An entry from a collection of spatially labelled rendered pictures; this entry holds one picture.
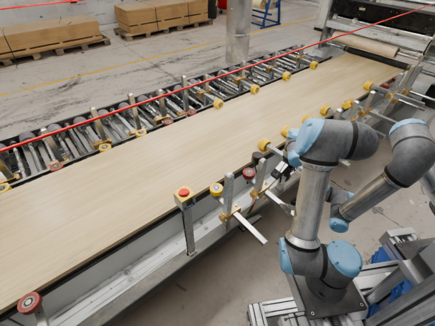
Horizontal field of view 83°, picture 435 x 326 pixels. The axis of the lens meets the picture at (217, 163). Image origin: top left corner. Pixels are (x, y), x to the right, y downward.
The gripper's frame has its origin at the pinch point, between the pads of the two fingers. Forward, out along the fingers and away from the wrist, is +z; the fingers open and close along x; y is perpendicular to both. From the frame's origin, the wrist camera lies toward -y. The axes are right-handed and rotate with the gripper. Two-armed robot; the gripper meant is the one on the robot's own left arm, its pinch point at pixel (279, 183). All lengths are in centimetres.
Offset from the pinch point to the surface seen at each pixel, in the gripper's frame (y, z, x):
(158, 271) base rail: -76, 29, 12
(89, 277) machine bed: -105, 26, 31
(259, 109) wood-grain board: 60, 9, 73
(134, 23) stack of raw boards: 180, 62, 596
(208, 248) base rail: -47, 30, 7
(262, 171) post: -6.4, -6.8, 8.9
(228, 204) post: -31.3, 3.5, 8.9
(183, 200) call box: -59, -23, 7
